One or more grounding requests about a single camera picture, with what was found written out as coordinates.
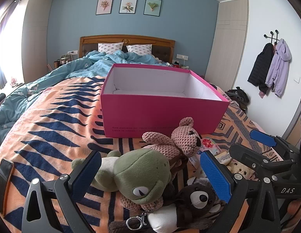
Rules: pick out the cream bunny plush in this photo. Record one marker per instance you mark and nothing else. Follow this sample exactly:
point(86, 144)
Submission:
point(240, 168)

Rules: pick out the purple curtain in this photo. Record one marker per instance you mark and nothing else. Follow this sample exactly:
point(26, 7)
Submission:
point(2, 29)

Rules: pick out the black jacket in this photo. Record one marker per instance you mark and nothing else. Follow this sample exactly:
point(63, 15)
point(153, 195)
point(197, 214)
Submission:
point(259, 68)

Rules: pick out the green frog plush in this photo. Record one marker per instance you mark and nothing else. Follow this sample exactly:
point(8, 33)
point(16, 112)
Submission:
point(140, 170)

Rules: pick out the red box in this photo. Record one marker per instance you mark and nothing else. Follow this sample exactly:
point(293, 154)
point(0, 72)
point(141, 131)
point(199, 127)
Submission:
point(175, 65)

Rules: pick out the dark bag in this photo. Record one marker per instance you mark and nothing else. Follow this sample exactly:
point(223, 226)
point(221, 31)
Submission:
point(237, 97)

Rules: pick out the floral tissue packet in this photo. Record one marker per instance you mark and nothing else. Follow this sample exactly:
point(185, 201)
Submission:
point(208, 142)

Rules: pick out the framed pink flower picture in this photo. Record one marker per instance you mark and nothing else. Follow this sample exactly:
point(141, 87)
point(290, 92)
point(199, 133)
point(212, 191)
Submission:
point(104, 6)

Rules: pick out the purple jacket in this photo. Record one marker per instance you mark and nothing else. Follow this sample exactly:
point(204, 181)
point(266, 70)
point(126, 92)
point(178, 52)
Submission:
point(279, 65)

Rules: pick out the framed white flower picture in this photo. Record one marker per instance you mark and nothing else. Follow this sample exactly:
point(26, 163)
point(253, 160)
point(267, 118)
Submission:
point(128, 4)

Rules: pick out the wooden headboard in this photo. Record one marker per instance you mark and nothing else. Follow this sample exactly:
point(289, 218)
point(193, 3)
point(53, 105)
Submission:
point(162, 46)

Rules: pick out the pink knitted bear plush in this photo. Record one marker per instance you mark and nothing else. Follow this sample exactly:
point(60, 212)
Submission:
point(182, 138)

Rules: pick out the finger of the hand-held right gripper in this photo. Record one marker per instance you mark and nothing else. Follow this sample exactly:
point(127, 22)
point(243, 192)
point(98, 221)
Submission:
point(250, 156)
point(263, 137)

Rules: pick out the black wall coat rack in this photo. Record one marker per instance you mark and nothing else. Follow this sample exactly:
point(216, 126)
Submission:
point(271, 37)

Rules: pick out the black smartphone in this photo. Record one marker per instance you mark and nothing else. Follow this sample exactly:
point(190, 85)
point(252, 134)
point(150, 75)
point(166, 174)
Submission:
point(3, 182)

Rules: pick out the pink cardboard box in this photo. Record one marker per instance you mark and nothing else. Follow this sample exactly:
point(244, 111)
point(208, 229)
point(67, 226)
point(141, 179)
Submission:
point(140, 111)

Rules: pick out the blue duvet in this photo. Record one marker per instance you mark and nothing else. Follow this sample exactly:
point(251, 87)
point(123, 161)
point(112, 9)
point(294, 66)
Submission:
point(99, 65)

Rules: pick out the framed green leaf picture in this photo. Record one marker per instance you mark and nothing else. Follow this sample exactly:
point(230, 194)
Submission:
point(152, 6)

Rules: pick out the beige wardrobe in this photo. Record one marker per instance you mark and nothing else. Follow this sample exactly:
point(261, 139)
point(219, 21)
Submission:
point(228, 41)

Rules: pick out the white wall socket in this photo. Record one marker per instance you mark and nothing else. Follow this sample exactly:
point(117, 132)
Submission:
point(182, 57)
point(72, 52)

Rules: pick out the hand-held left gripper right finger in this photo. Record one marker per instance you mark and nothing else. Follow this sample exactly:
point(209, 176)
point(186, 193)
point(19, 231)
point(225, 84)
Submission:
point(216, 174)

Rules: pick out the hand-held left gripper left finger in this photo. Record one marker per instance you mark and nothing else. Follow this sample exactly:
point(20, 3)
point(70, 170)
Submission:
point(86, 173)

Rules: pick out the grey bear plush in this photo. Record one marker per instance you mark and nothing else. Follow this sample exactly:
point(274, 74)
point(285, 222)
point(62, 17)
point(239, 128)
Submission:
point(191, 196)

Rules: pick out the orange patterned blanket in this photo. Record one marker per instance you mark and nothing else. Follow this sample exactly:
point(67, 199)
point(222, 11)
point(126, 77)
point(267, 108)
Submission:
point(55, 126)

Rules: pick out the white wall switch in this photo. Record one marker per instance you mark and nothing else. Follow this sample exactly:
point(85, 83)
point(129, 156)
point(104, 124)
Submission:
point(296, 79)

